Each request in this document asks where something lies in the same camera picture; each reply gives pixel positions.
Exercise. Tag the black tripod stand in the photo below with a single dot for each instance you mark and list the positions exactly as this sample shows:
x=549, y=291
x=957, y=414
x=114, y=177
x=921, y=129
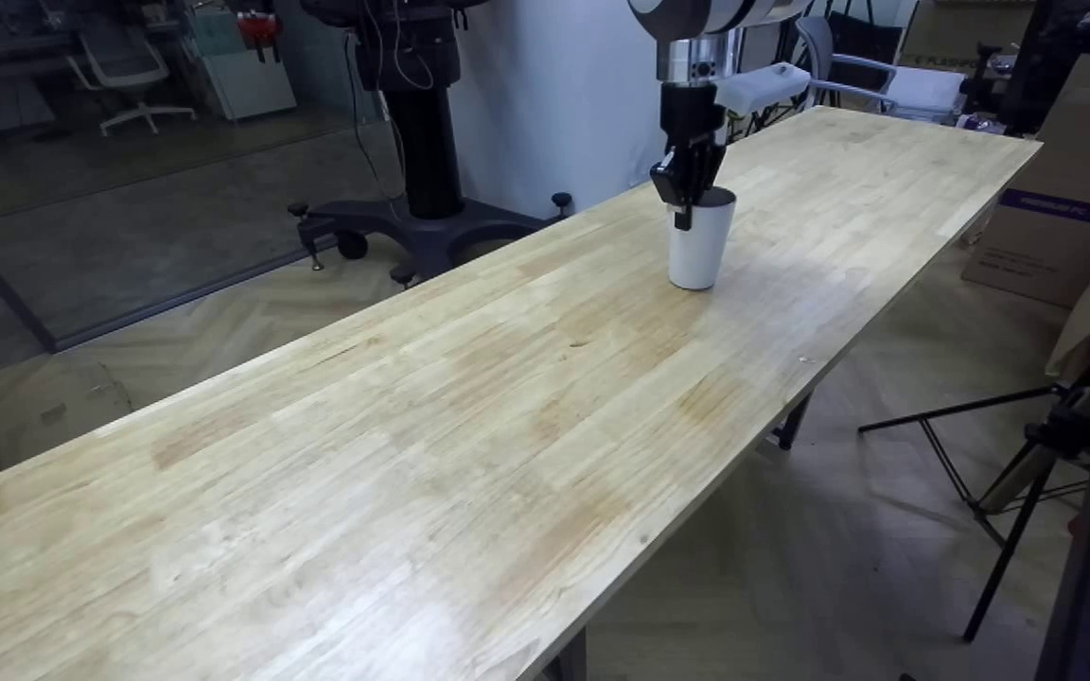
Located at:
x=1005, y=507

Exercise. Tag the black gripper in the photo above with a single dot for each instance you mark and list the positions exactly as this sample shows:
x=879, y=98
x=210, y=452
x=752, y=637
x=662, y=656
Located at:
x=694, y=152

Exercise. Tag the white ceramic mug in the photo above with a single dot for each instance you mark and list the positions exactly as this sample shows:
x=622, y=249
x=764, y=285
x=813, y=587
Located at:
x=694, y=254

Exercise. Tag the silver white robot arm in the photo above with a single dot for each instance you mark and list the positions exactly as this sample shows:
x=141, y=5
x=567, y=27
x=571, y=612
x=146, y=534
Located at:
x=707, y=79

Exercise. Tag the brown cardboard boxes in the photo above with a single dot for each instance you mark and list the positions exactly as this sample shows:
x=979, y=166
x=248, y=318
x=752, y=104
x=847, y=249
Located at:
x=1040, y=230

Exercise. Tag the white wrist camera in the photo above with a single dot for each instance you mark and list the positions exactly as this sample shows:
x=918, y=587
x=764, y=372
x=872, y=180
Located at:
x=759, y=89

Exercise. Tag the white office chair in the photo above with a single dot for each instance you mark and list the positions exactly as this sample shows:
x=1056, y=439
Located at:
x=120, y=60

